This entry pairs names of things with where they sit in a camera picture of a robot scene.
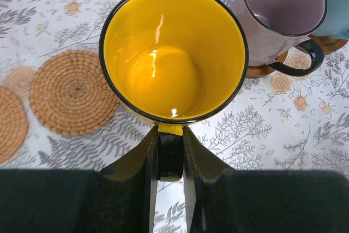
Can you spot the purple mug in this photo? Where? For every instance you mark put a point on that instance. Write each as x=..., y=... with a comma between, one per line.
x=272, y=27

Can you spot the blue mug cream inside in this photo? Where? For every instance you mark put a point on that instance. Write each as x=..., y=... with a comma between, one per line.
x=335, y=23

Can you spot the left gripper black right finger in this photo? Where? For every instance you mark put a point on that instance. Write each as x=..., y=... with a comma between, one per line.
x=219, y=198

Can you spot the dark brown wooden coaster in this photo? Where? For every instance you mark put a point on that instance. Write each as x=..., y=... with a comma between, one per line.
x=328, y=43
x=255, y=72

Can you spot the light woven coaster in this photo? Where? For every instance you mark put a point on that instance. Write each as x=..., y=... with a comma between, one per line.
x=69, y=94
x=14, y=123

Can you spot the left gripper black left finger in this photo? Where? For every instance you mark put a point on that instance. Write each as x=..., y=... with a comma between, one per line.
x=118, y=198

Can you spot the yellow glass cup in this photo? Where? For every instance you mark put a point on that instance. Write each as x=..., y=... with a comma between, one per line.
x=173, y=63

